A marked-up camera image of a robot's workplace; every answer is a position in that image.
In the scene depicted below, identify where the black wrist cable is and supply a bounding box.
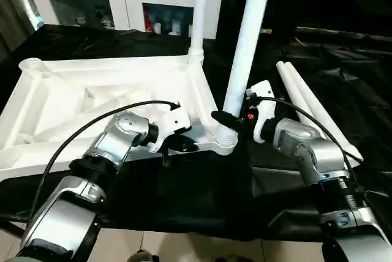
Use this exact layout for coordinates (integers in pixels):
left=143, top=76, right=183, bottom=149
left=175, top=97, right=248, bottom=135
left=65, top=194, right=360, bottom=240
left=24, top=100, right=181, bottom=226
left=247, top=95, right=357, bottom=178

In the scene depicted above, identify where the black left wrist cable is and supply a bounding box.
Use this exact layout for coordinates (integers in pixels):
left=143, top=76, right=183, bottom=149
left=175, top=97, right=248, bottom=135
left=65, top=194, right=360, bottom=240
left=24, top=100, right=181, bottom=226

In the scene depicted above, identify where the black plastic mat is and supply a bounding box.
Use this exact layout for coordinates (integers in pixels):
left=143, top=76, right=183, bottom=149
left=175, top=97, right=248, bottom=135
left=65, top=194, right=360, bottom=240
left=0, top=23, right=392, bottom=241

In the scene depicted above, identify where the black metal rod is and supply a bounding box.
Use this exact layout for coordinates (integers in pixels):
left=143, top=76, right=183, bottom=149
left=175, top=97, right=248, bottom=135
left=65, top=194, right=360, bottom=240
left=295, top=26, right=392, bottom=41

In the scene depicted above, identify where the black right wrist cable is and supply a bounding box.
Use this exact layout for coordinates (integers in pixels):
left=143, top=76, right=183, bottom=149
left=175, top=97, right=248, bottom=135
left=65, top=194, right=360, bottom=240
left=247, top=95, right=357, bottom=178

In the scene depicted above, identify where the white plastic table top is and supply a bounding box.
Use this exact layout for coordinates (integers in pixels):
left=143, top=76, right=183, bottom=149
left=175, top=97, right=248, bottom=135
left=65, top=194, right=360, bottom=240
left=0, top=56, right=239, bottom=182

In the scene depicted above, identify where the white plastic table leg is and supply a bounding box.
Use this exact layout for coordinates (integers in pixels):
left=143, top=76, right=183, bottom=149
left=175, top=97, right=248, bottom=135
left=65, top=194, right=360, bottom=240
left=187, top=0, right=211, bottom=67
left=284, top=61, right=364, bottom=165
left=276, top=61, right=325, bottom=129
left=213, top=0, right=275, bottom=156

